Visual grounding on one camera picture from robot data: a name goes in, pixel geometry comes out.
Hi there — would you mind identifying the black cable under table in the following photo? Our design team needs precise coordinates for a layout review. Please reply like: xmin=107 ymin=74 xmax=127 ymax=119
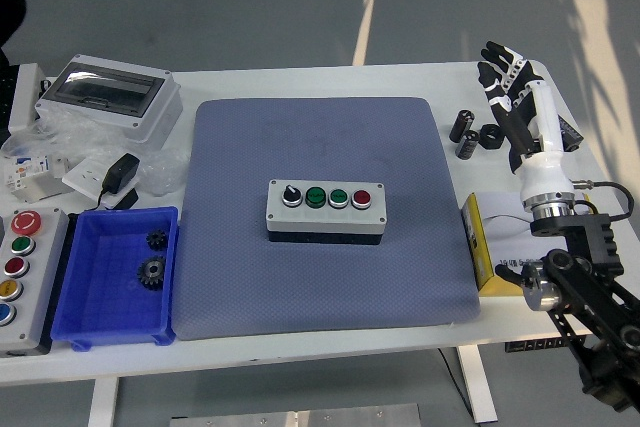
xmin=437 ymin=346 xmax=474 ymax=421

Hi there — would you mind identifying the grey-blue table mat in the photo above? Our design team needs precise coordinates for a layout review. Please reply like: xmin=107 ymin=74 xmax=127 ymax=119
xmin=175 ymin=96 xmax=482 ymax=342

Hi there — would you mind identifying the blue plastic bin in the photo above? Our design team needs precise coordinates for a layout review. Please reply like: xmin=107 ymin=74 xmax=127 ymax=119
xmin=50 ymin=205 xmax=180 ymax=351

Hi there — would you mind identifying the black hex nut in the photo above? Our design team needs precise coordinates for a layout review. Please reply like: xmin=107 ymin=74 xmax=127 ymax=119
xmin=478 ymin=122 xmax=507 ymax=151

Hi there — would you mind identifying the large black bevel gear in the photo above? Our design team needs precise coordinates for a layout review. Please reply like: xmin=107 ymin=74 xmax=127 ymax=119
xmin=136 ymin=254 xmax=168 ymax=291

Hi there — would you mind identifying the black table control panel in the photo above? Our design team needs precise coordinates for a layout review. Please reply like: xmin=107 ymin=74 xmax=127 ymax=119
xmin=503 ymin=336 xmax=569 ymax=354

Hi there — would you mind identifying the black module with green terminal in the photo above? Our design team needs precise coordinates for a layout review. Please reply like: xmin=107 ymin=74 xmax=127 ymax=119
xmin=558 ymin=115 xmax=584 ymax=152

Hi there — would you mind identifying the white and black device box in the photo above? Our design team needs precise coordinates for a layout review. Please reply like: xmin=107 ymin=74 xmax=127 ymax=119
xmin=0 ymin=62 xmax=51 ymax=138

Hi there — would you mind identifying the white circuit breaker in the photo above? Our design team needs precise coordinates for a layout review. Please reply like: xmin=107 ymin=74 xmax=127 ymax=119
xmin=3 ymin=154 xmax=71 ymax=203

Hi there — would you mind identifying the four-button grey control box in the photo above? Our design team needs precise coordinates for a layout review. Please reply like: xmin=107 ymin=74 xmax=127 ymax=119
xmin=266 ymin=178 xmax=387 ymax=244

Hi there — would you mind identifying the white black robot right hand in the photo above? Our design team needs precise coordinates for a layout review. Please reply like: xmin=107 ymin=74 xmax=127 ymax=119
xmin=476 ymin=40 xmax=577 ymax=211

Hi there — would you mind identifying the clear plastic bag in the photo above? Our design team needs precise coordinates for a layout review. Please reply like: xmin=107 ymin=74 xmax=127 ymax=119
xmin=0 ymin=106 xmax=189 ymax=198

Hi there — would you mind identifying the silver metal plate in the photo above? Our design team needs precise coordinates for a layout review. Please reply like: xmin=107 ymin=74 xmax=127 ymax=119
xmin=168 ymin=402 xmax=422 ymax=427

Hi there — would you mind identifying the yellow and white cardboard box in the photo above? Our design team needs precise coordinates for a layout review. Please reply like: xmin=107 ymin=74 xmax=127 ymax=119
xmin=459 ymin=190 xmax=556 ymax=298

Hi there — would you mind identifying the white table leg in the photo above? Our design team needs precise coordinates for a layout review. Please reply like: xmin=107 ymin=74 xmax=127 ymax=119
xmin=87 ymin=376 xmax=121 ymax=427
xmin=455 ymin=345 xmax=499 ymax=424

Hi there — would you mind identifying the black cylindrical capacitor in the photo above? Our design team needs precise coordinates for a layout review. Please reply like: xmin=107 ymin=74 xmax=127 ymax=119
xmin=455 ymin=129 xmax=481 ymax=160
xmin=448 ymin=108 xmax=475 ymax=144

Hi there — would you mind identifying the small black bevel gear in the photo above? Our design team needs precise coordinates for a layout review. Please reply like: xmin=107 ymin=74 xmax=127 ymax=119
xmin=146 ymin=228 xmax=170 ymax=252

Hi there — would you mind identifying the five-button grey control box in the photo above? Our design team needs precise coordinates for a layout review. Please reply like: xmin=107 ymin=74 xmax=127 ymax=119
xmin=0 ymin=206 xmax=70 ymax=356

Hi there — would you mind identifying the black power adapter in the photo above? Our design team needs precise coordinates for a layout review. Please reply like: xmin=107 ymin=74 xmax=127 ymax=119
xmin=94 ymin=152 xmax=142 ymax=212

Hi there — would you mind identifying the white enclosure with clear lid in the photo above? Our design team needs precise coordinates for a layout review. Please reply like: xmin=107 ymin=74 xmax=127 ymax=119
xmin=34 ymin=53 xmax=185 ymax=151

